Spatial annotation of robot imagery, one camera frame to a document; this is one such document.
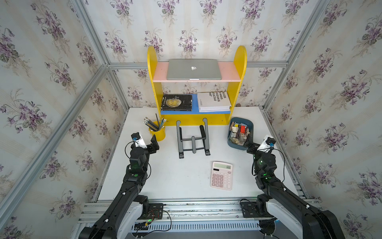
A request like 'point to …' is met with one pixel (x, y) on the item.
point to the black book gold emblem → (176, 102)
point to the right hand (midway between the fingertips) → (258, 137)
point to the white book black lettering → (213, 101)
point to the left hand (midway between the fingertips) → (151, 137)
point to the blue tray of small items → (239, 128)
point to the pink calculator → (221, 176)
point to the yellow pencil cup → (160, 134)
